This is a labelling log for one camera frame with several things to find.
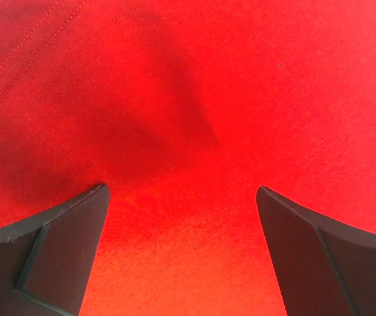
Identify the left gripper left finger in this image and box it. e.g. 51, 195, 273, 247
0, 184, 111, 315

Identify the red t shirt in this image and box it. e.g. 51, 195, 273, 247
0, 1, 376, 315

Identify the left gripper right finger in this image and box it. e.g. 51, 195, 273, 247
256, 186, 376, 315

